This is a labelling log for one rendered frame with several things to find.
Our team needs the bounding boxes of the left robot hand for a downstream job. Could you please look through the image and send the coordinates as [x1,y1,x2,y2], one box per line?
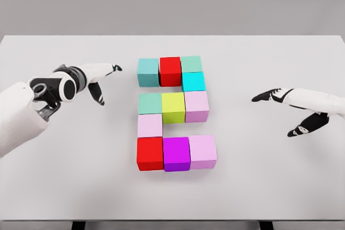
[85,62,123,107]

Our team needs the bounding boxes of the pink cube block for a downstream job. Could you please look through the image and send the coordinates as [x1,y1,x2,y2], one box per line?
[137,113,164,139]
[188,134,218,171]
[184,90,210,123]

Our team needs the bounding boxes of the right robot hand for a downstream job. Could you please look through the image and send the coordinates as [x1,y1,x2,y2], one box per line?
[251,87,333,138]

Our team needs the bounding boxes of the cyan cube block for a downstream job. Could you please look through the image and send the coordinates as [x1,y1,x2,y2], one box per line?
[181,71,208,93]

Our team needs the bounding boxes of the red cube block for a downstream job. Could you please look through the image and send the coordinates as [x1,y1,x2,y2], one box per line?
[159,56,182,87]
[136,136,165,172]

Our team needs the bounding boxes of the purple cube block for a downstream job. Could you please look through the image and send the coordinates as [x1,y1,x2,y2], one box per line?
[162,136,191,173]

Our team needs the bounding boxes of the yellow cube block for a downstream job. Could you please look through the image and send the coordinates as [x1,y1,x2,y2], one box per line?
[161,92,187,125]

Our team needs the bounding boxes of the mint green cube block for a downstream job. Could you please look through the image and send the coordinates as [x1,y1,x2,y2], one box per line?
[180,55,203,74]
[138,93,163,116]

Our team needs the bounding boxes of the teal blue cube block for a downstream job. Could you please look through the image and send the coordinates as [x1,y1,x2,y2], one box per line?
[137,58,161,88]

